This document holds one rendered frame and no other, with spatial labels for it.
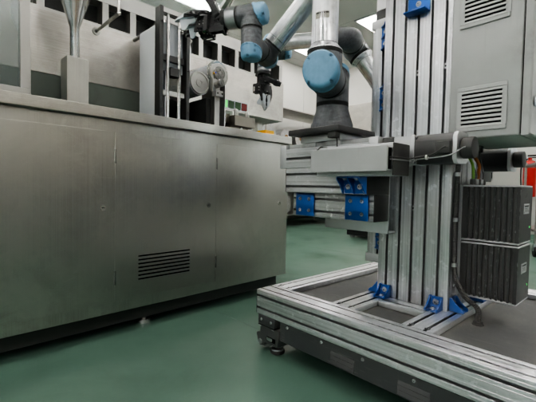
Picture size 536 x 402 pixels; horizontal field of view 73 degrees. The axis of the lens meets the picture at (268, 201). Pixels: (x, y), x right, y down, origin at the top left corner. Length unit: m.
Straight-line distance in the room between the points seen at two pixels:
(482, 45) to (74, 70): 1.57
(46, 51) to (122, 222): 0.99
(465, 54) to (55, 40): 1.81
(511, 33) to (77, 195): 1.46
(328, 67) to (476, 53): 0.42
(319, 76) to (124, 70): 1.35
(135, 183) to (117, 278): 0.39
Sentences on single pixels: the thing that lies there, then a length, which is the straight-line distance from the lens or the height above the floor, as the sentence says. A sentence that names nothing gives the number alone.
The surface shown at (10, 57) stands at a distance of 1.56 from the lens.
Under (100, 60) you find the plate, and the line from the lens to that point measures 2.26.
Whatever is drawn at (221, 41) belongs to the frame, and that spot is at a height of 1.60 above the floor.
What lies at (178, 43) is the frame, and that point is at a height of 1.30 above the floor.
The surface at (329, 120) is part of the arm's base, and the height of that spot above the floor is 0.84.
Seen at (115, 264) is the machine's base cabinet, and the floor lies 0.29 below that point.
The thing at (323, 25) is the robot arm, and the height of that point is 1.12.
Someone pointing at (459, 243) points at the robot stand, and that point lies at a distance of 1.33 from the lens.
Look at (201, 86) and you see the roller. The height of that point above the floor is 1.16.
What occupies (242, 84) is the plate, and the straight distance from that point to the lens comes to 2.77.
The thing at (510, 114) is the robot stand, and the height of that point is 0.82.
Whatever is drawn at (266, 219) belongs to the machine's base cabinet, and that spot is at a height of 0.43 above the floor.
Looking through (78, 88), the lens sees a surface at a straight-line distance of 1.89.
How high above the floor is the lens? 0.61
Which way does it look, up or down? 2 degrees down
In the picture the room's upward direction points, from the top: 1 degrees clockwise
